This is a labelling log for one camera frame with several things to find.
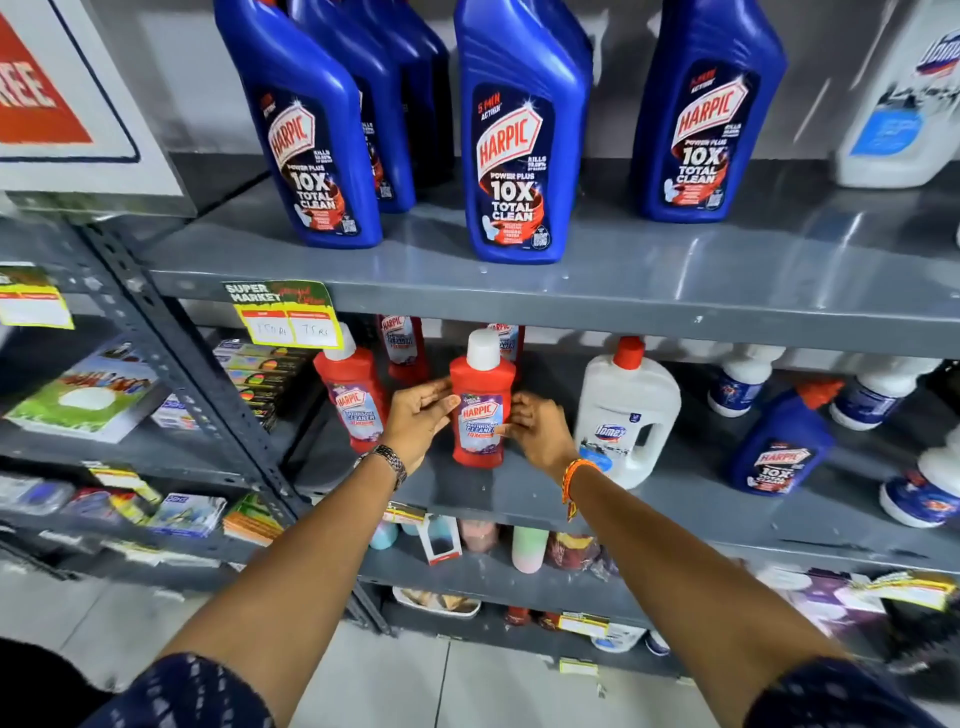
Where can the pastel green bottle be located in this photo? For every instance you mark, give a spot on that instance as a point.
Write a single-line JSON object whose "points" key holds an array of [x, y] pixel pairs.
{"points": [[530, 550]]}

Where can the purple and white packet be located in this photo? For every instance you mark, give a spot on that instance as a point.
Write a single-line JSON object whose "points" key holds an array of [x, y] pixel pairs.
{"points": [[817, 600]]}

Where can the blue plastic wrapped packet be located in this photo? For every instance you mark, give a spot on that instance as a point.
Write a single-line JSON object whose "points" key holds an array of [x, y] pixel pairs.
{"points": [[34, 495]]}

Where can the silver metal wristwatch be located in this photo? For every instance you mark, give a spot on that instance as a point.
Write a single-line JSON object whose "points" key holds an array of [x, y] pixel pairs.
{"points": [[391, 463]]}

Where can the white tray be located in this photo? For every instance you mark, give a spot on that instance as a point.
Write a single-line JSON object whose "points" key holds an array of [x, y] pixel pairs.
{"points": [[435, 602]]}

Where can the pastel pink bottle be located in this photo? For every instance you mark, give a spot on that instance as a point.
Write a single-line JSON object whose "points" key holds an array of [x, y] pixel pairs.
{"points": [[478, 535]]}

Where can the person's right forearm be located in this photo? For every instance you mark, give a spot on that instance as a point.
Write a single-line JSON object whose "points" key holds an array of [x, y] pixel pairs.
{"points": [[697, 585]]}

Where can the person's left thumb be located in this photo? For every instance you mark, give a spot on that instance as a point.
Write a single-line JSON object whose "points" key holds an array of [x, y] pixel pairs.
{"points": [[431, 386]]}

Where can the blue and white small packet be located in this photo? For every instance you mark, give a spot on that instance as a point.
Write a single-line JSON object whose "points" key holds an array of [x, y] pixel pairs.
{"points": [[174, 412]]}

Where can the blue and white flat packet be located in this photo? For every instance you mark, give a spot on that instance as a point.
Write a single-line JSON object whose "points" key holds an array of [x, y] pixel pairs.
{"points": [[186, 514]]}

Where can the grey metal shelf unit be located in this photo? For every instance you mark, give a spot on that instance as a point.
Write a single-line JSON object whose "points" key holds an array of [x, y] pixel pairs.
{"points": [[600, 277], [82, 450]]}

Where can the person's right thumb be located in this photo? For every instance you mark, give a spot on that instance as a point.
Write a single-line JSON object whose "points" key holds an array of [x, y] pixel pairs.
{"points": [[523, 403]]}

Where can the stack of green orange packets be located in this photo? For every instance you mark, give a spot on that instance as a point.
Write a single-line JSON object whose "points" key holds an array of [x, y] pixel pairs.
{"points": [[253, 521]]}

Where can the large blue toilet cleaner bottle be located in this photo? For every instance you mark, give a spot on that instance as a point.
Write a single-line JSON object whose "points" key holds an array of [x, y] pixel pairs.
{"points": [[521, 142], [431, 97], [705, 127], [382, 127], [307, 135]]}

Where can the green and white flat packet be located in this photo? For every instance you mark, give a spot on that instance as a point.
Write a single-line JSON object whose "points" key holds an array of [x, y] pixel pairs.
{"points": [[86, 397]]}

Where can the large white cleaner bottle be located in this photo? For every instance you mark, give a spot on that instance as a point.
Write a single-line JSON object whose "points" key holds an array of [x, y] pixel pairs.
{"points": [[900, 105]]}

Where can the small white bottle blue label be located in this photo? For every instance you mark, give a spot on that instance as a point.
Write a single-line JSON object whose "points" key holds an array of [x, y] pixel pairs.
{"points": [[739, 390], [926, 491], [874, 397]]}

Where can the white sign with red panel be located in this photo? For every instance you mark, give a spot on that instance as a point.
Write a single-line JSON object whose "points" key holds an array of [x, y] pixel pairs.
{"points": [[67, 97]]}

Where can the green and yellow price tag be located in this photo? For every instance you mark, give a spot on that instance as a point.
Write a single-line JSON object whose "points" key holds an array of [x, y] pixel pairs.
{"points": [[124, 480], [405, 513], [583, 625], [904, 591], [34, 300], [289, 315]]}

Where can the person's right hand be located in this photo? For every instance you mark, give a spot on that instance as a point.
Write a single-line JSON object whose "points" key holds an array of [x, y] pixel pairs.
{"points": [[546, 439]]}

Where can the small blue bottle red cap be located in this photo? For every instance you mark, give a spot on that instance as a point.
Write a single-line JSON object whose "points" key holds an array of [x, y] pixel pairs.
{"points": [[784, 450]]}

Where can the pastel blue bottle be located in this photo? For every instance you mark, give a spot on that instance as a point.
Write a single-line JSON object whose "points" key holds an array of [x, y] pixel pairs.
{"points": [[383, 535]]}

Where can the stack of colourful small boxes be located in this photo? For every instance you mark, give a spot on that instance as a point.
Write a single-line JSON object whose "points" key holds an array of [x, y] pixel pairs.
{"points": [[262, 379]]}

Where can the white boxed pastel bottle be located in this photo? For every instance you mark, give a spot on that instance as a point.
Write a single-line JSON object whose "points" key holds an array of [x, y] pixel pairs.
{"points": [[440, 538]]}

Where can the red plastic wrapped packet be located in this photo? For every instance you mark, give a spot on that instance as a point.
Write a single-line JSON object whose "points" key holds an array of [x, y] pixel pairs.
{"points": [[105, 504]]}

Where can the dark blue patterned shirt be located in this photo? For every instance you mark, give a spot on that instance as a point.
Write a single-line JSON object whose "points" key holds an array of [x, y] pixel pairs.
{"points": [[187, 694]]}

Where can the person's left forearm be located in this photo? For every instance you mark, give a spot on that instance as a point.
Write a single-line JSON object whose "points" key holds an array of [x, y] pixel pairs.
{"points": [[300, 570]]}

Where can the white plastic container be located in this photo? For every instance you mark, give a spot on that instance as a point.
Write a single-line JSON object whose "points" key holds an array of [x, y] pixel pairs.
{"points": [[619, 637]]}

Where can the dark red plastic packet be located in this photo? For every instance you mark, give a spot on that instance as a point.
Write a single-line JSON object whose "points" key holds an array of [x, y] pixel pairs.
{"points": [[571, 551]]}

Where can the person's left hand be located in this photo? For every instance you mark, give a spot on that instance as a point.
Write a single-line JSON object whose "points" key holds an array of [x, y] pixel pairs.
{"points": [[412, 424]]}

